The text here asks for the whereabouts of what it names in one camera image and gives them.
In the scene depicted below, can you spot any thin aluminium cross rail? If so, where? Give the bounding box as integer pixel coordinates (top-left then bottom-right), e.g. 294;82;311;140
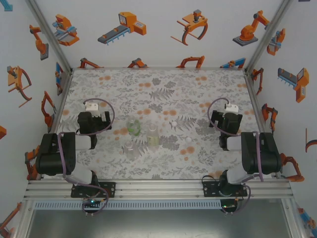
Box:
71;66;247;72

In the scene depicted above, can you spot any wide aluminium base rail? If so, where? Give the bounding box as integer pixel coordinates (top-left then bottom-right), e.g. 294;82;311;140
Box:
23;179;294;200

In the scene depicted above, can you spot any grey metal panel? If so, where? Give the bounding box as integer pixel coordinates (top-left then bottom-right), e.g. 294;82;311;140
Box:
32;209;290;238

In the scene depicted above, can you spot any grey slotted cable duct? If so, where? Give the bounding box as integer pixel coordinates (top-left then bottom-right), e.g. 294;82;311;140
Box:
33;200;222;211

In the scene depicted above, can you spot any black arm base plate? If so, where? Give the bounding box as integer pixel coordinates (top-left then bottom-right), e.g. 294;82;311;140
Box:
202;180;248;198
71;181;116;198

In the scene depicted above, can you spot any aluminium side rail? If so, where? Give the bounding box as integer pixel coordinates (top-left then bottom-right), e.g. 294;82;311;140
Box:
37;69;75;180
244;69;283;179

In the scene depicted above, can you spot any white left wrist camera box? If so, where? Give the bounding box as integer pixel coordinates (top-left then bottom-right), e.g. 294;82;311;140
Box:
83;103;100;112

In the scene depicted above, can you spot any green label plastic bottle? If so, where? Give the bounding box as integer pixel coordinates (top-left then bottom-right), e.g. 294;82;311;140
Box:
126;115;142;136

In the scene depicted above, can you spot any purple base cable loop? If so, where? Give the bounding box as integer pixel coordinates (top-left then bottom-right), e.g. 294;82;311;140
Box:
81;187;110;217
221;184;251;216

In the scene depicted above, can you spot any aluminium frame post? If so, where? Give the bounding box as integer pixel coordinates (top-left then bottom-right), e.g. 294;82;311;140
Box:
244;0;295;72
24;0;74;72

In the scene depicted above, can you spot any yellow label plastic bottle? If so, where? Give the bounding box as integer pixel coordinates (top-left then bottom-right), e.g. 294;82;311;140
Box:
146;123;160;152

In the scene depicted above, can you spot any clear unlabelled plastic bottle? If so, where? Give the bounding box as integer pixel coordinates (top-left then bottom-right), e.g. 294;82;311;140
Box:
122;141;141;161

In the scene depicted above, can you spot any aluminium frame leg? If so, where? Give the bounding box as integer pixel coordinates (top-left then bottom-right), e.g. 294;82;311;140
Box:
282;198;307;238
13;199;35;238

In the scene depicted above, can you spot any floral patterned table cover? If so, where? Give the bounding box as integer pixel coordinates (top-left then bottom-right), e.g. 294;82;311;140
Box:
53;68;273;180

